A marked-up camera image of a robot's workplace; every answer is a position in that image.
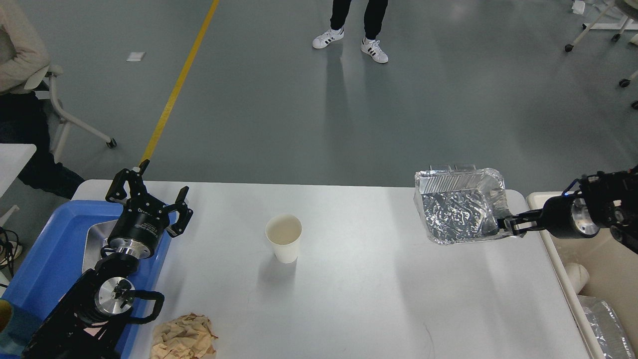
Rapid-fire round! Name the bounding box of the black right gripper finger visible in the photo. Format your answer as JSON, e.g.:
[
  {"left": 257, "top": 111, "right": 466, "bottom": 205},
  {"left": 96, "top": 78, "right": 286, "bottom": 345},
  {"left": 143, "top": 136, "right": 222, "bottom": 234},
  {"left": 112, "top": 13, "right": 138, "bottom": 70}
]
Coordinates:
[
  {"left": 501, "top": 209, "right": 543, "bottom": 226},
  {"left": 498, "top": 219, "right": 545, "bottom": 238}
]

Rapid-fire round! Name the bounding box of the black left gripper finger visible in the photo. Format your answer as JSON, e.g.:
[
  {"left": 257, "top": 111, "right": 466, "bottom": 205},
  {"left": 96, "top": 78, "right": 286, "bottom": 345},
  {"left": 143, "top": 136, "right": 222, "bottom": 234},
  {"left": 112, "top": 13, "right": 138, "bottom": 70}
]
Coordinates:
[
  {"left": 162, "top": 186, "right": 194, "bottom": 238},
  {"left": 105, "top": 159, "right": 150, "bottom": 206}
]

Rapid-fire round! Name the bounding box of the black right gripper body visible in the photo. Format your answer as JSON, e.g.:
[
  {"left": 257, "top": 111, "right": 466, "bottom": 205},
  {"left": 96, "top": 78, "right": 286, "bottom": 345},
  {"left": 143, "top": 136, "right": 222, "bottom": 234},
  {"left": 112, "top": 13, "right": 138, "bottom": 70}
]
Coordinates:
[{"left": 541, "top": 195, "right": 600, "bottom": 239}]

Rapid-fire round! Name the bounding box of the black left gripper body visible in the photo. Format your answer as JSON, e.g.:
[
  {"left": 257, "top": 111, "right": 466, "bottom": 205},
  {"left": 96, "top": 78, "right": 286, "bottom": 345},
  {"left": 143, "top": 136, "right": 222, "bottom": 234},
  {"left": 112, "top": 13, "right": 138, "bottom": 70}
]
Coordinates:
[{"left": 107, "top": 197, "right": 169, "bottom": 259}]

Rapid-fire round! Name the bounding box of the aluminium foil tray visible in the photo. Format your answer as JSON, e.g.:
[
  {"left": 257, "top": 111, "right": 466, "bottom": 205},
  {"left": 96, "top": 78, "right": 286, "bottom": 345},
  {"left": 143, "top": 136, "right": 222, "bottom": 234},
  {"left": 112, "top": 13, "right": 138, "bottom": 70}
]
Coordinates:
[{"left": 414, "top": 167, "right": 513, "bottom": 245}]

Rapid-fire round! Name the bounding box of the stainless steel rectangular container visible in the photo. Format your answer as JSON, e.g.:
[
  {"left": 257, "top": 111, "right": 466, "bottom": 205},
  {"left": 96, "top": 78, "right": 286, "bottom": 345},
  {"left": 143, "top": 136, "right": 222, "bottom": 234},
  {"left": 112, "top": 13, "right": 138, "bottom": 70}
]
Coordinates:
[{"left": 81, "top": 219, "right": 118, "bottom": 273}]

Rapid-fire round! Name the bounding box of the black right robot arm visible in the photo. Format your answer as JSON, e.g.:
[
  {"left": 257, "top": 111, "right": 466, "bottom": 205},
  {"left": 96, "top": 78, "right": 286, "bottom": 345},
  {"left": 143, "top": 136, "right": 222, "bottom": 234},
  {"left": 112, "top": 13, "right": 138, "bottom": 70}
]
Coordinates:
[{"left": 496, "top": 167, "right": 638, "bottom": 253}]

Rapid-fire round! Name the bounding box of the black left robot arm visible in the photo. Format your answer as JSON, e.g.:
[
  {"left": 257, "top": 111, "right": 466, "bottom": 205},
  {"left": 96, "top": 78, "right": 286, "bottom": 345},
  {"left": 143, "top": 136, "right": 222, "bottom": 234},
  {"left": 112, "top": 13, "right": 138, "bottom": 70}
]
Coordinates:
[{"left": 20, "top": 159, "right": 193, "bottom": 359}]

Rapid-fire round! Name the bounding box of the white cup in bin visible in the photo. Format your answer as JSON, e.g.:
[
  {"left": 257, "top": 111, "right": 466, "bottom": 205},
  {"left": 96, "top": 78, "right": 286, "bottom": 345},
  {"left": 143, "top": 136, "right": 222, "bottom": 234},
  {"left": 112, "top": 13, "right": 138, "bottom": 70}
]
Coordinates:
[{"left": 564, "top": 263, "right": 590, "bottom": 295}]

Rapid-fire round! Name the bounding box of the beige plastic bin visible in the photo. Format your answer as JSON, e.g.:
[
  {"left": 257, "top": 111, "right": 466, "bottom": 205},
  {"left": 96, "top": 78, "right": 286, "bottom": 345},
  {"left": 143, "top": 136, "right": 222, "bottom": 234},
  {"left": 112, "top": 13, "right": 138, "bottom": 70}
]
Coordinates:
[{"left": 526, "top": 192, "right": 638, "bottom": 359}]

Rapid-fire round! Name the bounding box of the clear floor plate right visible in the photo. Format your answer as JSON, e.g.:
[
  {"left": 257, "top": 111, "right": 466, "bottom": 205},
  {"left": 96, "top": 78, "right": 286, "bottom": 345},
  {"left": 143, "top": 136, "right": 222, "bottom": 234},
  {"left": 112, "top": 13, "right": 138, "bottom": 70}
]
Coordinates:
[{"left": 454, "top": 164, "right": 477, "bottom": 172}]

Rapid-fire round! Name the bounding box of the clear floor plate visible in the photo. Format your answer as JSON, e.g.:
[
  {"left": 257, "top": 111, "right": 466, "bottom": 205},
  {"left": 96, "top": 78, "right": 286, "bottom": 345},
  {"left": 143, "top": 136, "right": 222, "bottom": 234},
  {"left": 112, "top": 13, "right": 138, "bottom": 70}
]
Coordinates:
[
  {"left": 454, "top": 164, "right": 477, "bottom": 172},
  {"left": 429, "top": 164, "right": 453, "bottom": 172}
]

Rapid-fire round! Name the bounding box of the clear floor plate left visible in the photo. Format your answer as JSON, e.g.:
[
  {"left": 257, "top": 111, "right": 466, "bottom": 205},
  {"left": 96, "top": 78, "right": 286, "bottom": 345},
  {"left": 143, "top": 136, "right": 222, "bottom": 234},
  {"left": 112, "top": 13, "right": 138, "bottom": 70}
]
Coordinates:
[{"left": 429, "top": 164, "right": 453, "bottom": 172}]

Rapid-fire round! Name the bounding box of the blue plastic tray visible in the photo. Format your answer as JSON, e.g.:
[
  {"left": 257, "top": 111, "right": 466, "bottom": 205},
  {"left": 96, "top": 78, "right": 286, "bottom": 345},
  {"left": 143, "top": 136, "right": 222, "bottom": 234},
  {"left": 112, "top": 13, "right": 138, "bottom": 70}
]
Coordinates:
[{"left": 2, "top": 200, "right": 171, "bottom": 359}]

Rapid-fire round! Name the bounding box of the crumpled brown paper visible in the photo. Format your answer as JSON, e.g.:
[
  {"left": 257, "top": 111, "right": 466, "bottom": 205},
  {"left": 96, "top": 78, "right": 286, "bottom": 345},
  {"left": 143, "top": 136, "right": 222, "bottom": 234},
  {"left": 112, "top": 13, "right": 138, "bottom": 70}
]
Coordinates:
[{"left": 150, "top": 312, "right": 217, "bottom": 359}]

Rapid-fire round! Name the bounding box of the white paper cup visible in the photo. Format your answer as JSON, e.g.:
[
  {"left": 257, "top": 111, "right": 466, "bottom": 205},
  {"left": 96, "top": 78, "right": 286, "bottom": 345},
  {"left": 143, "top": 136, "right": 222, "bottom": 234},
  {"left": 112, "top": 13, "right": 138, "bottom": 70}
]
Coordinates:
[{"left": 265, "top": 214, "right": 303, "bottom": 264}]

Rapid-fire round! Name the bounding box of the white side table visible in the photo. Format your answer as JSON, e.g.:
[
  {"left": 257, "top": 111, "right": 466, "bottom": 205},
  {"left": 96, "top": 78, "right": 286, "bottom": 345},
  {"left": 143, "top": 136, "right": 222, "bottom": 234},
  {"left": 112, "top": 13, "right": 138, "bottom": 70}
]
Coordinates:
[{"left": 0, "top": 143, "right": 36, "bottom": 197}]

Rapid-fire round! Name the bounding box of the person in beige sweater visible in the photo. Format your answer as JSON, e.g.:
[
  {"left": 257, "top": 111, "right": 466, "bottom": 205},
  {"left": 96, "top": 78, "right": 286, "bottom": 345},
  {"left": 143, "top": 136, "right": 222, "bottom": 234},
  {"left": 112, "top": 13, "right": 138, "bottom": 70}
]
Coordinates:
[{"left": 0, "top": 0, "right": 84, "bottom": 199}]

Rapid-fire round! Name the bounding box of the foil tray in bin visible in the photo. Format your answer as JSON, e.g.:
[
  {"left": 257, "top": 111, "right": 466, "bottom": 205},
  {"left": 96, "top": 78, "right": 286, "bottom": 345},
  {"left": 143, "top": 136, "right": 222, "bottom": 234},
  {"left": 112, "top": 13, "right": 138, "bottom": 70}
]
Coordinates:
[{"left": 577, "top": 295, "right": 637, "bottom": 359}]

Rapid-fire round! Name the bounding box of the white rolling chair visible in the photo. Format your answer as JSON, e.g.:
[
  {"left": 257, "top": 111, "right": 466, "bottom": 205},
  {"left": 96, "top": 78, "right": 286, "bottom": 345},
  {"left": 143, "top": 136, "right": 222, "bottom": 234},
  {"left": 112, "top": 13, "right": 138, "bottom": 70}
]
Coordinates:
[{"left": 23, "top": 64, "right": 118, "bottom": 161}]

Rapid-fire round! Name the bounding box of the white wheeled rack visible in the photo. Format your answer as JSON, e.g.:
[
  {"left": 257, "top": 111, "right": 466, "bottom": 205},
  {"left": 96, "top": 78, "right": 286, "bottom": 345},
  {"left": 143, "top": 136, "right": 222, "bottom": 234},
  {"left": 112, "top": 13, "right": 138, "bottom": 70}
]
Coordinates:
[{"left": 565, "top": 0, "right": 638, "bottom": 110}]

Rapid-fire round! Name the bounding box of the white paper by rack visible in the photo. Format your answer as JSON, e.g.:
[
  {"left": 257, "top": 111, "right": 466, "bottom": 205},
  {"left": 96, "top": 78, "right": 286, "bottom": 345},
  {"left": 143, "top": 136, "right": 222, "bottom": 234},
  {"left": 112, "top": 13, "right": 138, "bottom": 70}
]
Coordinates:
[{"left": 571, "top": 0, "right": 587, "bottom": 15}]

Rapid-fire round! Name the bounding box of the person with white sneakers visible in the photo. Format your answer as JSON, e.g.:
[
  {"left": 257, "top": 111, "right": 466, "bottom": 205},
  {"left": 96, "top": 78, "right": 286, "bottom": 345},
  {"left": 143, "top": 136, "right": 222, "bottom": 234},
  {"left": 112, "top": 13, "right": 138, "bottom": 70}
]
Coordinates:
[{"left": 312, "top": 0, "right": 389, "bottom": 64}]

